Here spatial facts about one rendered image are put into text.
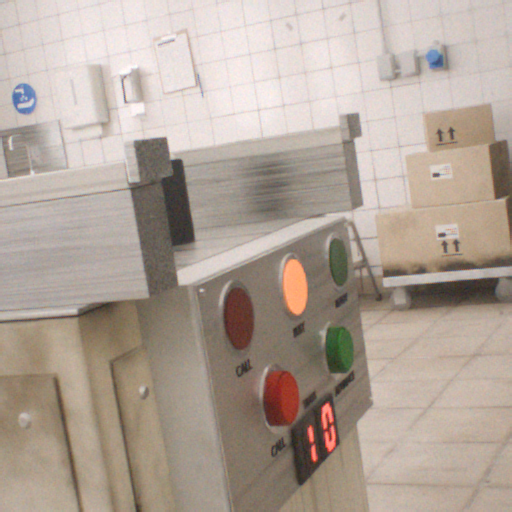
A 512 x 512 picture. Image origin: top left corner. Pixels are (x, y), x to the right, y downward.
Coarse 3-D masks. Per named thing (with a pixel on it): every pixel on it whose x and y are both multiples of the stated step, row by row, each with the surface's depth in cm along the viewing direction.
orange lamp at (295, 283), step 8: (288, 264) 55; (296, 264) 55; (288, 272) 54; (296, 272) 55; (288, 280) 54; (296, 280) 55; (304, 280) 56; (288, 288) 54; (296, 288) 55; (304, 288) 56; (288, 296) 54; (296, 296) 55; (304, 296) 56; (296, 304) 55; (304, 304) 56; (296, 312) 55
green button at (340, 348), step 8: (336, 328) 60; (344, 328) 61; (328, 336) 59; (336, 336) 59; (344, 336) 60; (328, 344) 59; (336, 344) 59; (344, 344) 60; (352, 344) 61; (328, 352) 59; (336, 352) 59; (344, 352) 60; (352, 352) 61; (336, 360) 59; (344, 360) 60; (352, 360) 61; (336, 368) 59; (344, 368) 60
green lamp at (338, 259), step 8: (336, 240) 62; (336, 248) 62; (344, 248) 64; (336, 256) 62; (344, 256) 63; (336, 264) 62; (344, 264) 63; (336, 272) 62; (344, 272) 63; (336, 280) 62; (344, 280) 63
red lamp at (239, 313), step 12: (240, 288) 48; (228, 300) 47; (240, 300) 48; (228, 312) 47; (240, 312) 48; (252, 312) 49; (228, 324) 47; (240, 324) 48; (252, 324) 49; (240, 336) 48; (240, 348) 48
